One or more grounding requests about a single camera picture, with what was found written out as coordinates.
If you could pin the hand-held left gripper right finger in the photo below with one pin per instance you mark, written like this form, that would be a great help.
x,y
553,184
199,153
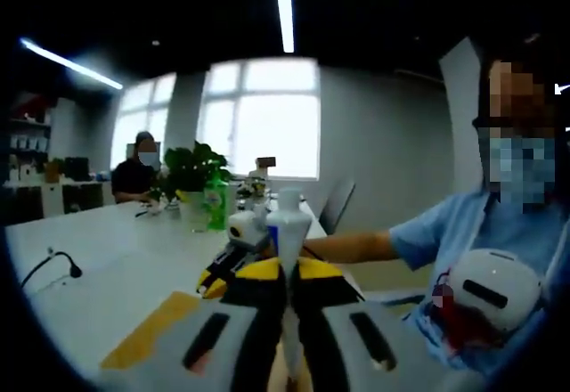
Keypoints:
x,y
347,347

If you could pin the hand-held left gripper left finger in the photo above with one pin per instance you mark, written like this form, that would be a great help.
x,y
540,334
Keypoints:
x,y
231,347

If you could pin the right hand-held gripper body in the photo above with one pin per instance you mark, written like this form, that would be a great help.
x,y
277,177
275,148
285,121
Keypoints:
x,y
247,234

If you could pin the white toothpaste tube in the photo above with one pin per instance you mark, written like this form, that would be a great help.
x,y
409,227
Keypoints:
x,y
287,240

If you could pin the small wooden board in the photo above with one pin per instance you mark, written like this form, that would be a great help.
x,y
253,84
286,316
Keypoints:
x,y
151,329

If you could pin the person's left hand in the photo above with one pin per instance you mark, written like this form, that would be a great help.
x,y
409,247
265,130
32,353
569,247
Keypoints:
x,y
278,381

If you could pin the green dish soap bottle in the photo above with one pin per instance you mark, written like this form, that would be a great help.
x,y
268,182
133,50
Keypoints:
x,y
217,209

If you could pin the small brown box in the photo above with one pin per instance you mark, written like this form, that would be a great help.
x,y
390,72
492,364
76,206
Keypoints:
x,y
266,163

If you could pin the potted green plant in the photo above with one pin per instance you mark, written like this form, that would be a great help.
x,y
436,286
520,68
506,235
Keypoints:
x,y
191,169

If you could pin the white table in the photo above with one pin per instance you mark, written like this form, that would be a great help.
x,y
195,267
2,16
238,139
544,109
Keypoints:
x,y
133,254

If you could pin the grey office chair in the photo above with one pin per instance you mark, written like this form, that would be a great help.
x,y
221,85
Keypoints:
x,y
338,205

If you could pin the large window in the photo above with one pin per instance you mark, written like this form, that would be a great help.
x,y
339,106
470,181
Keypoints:
x,y
133,111
267,129

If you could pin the black gooseneck microphone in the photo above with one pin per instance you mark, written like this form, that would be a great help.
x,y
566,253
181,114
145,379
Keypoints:
x,y
73,269

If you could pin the person's light blue shirt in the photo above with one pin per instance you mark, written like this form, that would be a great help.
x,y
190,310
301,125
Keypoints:
x,y
445,231

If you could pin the white chest-worn device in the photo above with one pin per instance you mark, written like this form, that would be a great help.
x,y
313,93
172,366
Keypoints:
x,y
490,276

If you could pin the black desktop monitor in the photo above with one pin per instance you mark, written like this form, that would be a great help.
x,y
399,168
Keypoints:
x,y
76,168

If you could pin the brown cardboard box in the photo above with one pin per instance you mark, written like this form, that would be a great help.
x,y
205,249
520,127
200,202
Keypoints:
x,y
52,171

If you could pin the long ceiling light strip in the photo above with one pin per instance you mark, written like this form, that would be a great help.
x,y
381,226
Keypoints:
x,y
71,63
283,9

